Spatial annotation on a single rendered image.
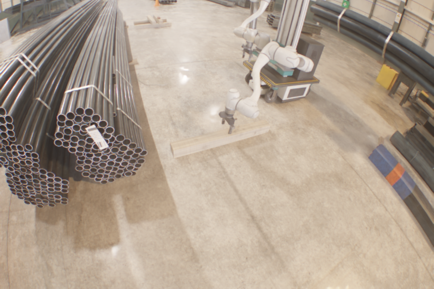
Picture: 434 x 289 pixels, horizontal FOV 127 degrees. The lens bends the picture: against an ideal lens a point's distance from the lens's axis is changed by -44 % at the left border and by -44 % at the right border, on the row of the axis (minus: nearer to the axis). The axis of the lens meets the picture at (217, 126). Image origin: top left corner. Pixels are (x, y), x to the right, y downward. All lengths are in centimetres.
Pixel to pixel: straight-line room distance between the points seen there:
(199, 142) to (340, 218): 140
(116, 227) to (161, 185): 47
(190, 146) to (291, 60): 108
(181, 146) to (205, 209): 55
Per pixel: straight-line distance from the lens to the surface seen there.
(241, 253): 138
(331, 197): 189
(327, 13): 345
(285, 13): 257
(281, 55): 164
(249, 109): 143
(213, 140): 170
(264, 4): 243
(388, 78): 624
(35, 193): 168
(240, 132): 182
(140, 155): 142
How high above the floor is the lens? 131
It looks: 42 degrees down
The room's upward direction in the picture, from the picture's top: 9 degrees clockwise
